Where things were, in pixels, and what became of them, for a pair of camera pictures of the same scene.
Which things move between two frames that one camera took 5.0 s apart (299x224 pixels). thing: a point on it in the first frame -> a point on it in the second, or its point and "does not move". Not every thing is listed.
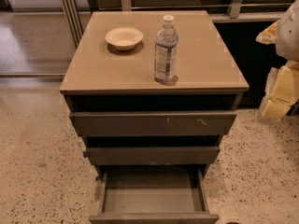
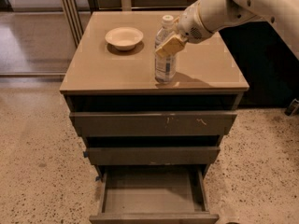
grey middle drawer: x=152 y=155 does not move
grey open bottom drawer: x=152 y=194 does not move
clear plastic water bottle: x=166 y=51 does not move
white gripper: x=289 y=36 -> x=191 y=24
